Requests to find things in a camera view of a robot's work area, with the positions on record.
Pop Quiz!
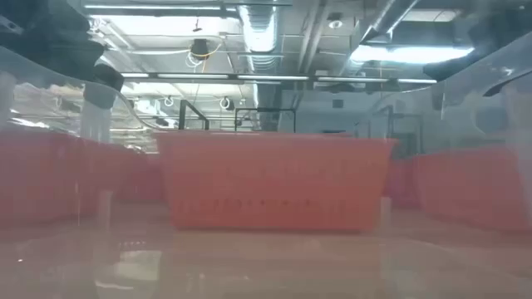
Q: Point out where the white pillar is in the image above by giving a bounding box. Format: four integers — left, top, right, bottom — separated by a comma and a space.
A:
79, 97, 112, 145

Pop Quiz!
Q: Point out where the long linear ceiling lamp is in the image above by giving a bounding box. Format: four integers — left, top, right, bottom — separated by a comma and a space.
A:
120, 72, 437, 86

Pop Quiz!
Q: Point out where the bright ceiling light panel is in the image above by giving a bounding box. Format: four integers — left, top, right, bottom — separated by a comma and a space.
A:
351, 44, 475, 64
89, 15, 241, 38

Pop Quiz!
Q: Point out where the red plastic basket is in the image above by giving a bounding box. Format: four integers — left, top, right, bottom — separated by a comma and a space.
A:
386, 159, 421, 208
120, 151, 165, 203

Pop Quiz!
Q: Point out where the ribbed silver ceiling duct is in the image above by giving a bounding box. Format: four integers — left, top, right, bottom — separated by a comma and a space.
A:
239, 0, 278, 132

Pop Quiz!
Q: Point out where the smooth silver ceiling duct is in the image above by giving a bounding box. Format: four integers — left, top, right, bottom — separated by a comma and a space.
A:
360, 0, 419, 45

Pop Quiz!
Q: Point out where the black hanging ceiling device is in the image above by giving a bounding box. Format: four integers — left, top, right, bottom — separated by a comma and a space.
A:
190, 38, 210, 61

